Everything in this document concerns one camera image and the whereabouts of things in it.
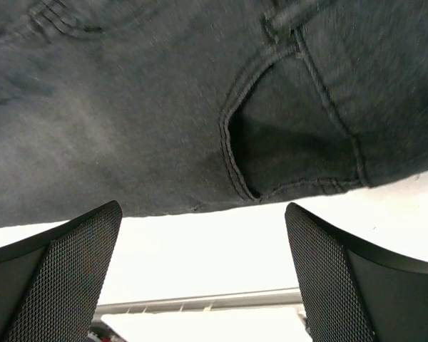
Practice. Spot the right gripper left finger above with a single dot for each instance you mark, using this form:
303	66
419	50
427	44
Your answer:
50	283

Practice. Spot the front aluminium rail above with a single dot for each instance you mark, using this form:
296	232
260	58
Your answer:
290	296

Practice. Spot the black trousers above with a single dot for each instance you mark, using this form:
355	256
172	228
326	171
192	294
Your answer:
173	107

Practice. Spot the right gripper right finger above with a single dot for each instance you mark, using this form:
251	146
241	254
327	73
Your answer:
352	289

